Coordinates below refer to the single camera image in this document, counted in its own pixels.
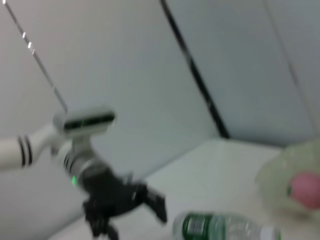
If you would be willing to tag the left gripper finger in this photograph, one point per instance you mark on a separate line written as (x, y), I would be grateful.
(102, 223)
(156, 202)

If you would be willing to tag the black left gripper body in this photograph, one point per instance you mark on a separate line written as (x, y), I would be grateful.
(112, 197)

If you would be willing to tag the clear green-label water bottle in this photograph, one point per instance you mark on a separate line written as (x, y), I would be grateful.
(200, 227)

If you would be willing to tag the pink peach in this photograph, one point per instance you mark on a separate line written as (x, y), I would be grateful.
(305, 187)

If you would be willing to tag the translucent green fruit plate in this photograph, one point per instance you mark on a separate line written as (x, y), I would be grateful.
(272, 180)

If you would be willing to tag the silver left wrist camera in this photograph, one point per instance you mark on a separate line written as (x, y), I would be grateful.
(87, 122)

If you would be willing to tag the black wall joint strip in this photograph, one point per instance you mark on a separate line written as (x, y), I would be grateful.
(197, 72)

